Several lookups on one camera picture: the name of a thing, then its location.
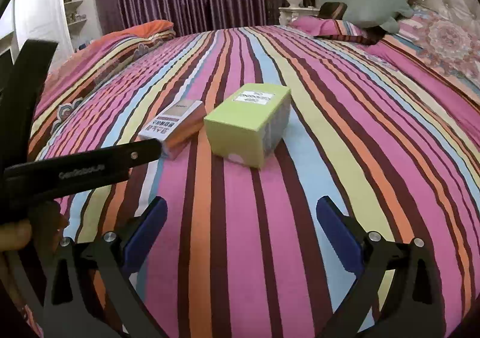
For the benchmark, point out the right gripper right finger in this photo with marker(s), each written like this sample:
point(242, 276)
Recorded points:
point(413, 305)

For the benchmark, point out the folded orange pink quilt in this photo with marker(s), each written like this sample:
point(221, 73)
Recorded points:
point(66, 75)

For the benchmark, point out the person's hand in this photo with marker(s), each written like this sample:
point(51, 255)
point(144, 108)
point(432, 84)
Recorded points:
point(15, 236)

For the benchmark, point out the small white barcode box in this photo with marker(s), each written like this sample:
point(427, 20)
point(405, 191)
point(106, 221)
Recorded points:
point(175, 126)

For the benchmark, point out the white bedside table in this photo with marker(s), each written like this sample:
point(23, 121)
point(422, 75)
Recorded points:
point(288, 15)

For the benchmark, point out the small green cube box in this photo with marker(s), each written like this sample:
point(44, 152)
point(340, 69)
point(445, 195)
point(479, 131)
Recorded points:
point(247, 126)

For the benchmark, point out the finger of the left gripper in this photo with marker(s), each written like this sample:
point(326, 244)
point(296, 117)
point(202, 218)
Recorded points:
point(67, 175)

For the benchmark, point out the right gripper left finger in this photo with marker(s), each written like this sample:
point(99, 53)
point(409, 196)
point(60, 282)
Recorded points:
point(72, 307)

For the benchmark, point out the striped pink pillow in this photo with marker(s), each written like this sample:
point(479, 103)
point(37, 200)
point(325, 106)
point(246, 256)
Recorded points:
point(337, 30)

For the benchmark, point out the floral pink pillow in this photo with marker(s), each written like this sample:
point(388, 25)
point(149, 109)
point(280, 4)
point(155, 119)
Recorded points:
point(440, 56)

